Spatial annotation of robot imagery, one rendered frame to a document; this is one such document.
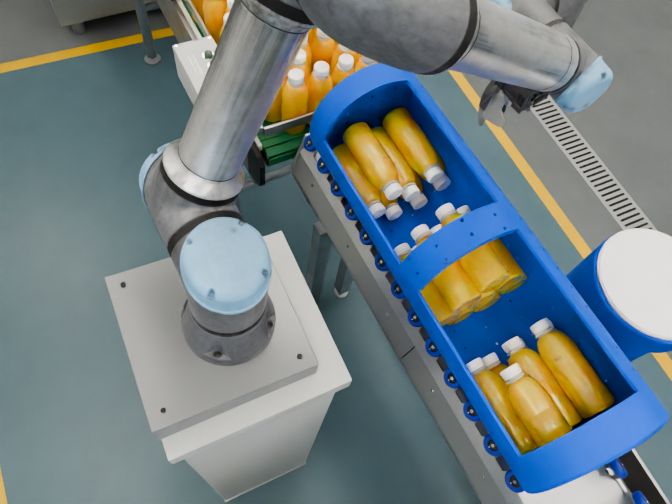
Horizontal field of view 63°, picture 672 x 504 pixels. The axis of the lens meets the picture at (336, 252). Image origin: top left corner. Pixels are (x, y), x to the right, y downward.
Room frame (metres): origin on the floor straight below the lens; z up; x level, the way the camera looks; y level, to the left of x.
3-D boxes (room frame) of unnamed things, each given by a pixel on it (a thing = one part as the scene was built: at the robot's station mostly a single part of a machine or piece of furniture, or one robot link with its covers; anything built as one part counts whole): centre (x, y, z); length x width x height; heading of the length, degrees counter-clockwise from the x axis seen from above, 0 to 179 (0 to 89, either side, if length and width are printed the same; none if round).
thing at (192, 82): (0.94, 0.40, 1.05); 0.20 x 0.10 x 0.10; 39
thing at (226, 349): (0.30, 0.14, 1.25); 0.15 x 0.15 x 0.10
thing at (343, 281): (0.95, -0.06, 0.31); 0.06 x 0.06 x 0.63; 39
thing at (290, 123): (1.02, 0.09, 0.96); 0.40 x 0.01 x 0.03; 129
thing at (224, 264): (0.31, 0.14, 1.37); 0.13 x 0.12 x 0.14; 40
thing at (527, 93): (0.80, -0.26, 1.41); 0.09 x 0.08 x 0.12; 46
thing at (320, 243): (0.87, 0.05, 0.31); 0.06 x 0.06 x 0.63; 39
